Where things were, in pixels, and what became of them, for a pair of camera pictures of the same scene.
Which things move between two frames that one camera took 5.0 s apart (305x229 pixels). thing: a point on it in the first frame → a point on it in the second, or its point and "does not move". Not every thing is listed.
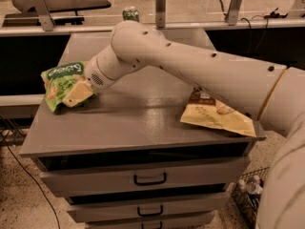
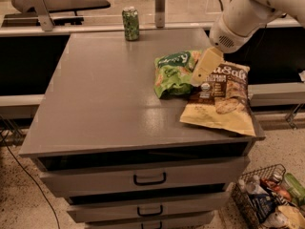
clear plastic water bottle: [253, 186] does not move
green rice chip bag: [56, 79] → [172, 73]
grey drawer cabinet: [126, 159] does not move
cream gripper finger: [78, 93] → [207, 62]
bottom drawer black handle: [142, 226] does not move
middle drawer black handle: [150, 214] does not move
